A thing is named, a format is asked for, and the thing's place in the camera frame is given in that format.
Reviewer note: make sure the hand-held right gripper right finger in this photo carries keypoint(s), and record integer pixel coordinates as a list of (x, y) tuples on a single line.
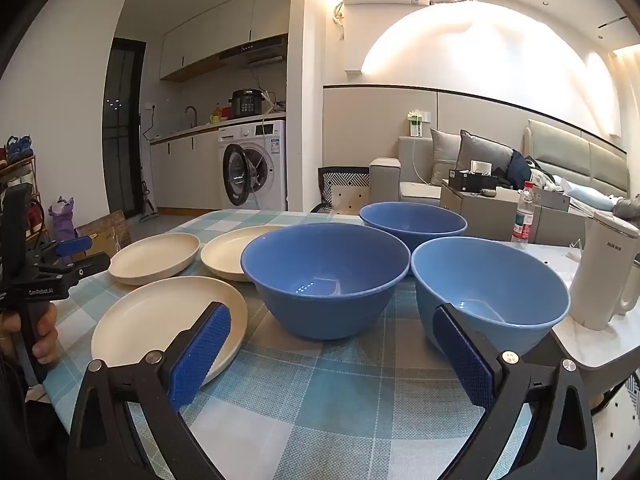
[(462, 355)]

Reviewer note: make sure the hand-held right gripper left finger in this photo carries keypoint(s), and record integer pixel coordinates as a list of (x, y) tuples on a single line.
[(200, 355)]

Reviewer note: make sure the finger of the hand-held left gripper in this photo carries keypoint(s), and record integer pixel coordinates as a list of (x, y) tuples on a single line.
[(75, 246), (90, 265)]

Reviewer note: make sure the cream plate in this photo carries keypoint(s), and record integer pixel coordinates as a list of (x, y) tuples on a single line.
[(225, 255), (150, 320), (150, 260)]

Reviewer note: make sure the light blue bowl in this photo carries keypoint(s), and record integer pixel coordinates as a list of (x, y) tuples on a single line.
[(490, 270)]

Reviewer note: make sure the dark blue bowl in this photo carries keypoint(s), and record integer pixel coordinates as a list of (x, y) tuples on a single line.
[(325, 305), (415, 220)]

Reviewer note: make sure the person's left forearm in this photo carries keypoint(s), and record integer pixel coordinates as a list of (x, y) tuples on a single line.
[(25, 435)]

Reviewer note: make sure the person's left hand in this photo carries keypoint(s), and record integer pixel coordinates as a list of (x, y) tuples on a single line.
[(47, 332)]

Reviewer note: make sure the purple bag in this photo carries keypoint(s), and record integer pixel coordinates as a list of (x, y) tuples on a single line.
[(64, 225)]

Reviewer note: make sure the brown patterned board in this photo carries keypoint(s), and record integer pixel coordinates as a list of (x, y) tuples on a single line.
[(100, 230)]

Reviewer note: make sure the wooden shoe rack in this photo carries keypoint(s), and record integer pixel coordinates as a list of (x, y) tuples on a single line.
[(22, 161)]

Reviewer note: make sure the upright vacuum cleaner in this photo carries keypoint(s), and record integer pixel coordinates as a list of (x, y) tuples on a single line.
[(148, 210)]

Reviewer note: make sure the group of assorted shoes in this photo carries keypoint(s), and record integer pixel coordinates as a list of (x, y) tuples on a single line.
[(17, 145)]

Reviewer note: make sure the dark glass door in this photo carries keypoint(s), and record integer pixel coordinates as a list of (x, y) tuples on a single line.
[(122, 160)]

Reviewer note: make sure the checked tablecloth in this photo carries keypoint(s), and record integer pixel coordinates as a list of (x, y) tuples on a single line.
[(300, 385)]

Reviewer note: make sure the marble side table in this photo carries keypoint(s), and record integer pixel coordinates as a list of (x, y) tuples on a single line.
[(580, 350)]

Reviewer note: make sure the lower kitchen cabinets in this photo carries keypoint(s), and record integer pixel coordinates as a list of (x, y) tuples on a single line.
[(185, 170)]

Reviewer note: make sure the plastic water bottle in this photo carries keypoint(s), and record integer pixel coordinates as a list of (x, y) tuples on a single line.
[(522, 225)]

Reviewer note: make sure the beige side cabinet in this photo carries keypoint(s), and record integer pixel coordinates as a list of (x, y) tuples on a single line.
[(480, 210)]

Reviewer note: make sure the white electric kettle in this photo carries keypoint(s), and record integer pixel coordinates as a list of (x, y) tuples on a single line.
[(595, 285)]

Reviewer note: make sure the kitchen faucet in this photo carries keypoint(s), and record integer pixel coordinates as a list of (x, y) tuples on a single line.
[(195, 119)]

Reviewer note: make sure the black box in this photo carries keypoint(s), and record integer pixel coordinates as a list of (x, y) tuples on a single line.
[(470, 180)]

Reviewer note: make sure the grey open box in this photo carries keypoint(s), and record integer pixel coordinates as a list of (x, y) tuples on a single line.
[(550, 202)]

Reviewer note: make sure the yellow bottle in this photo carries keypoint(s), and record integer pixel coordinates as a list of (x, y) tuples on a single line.
[(216, 117)]

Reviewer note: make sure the grey sofa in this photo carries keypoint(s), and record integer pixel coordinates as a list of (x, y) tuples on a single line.
[(385, 180)]

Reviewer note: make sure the dark blue jacket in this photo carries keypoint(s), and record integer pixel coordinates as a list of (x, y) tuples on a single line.
[(520, 170)]

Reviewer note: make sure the light grey cushion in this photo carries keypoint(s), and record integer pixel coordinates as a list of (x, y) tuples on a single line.
[(442, 160)]

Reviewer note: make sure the dark grey cushion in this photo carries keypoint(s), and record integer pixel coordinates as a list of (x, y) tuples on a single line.
[(480, 152)]

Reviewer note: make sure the light blue pillow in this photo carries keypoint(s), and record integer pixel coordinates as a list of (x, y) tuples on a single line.
[(590, 195)]

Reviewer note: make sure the white washing machine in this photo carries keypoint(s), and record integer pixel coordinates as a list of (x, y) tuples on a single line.
[(265, 135)]

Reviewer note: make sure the black pressure cooker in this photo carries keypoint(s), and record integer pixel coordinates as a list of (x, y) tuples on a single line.
[(245, 105)]

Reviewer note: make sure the grey jacket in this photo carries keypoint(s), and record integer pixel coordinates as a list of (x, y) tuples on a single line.
[(627, 205)]

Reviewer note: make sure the padded bed headboard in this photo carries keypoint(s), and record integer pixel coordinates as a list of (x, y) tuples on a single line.
[(565, 155)]

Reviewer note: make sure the white upper kitchen cabinets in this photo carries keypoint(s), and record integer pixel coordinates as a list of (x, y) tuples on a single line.
[(210, 30)]

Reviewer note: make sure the range hood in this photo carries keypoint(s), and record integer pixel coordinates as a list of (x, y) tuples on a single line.
[(250, 52)]

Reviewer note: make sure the wall socket with green charger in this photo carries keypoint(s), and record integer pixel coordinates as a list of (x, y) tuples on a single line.
[(417, 127)]

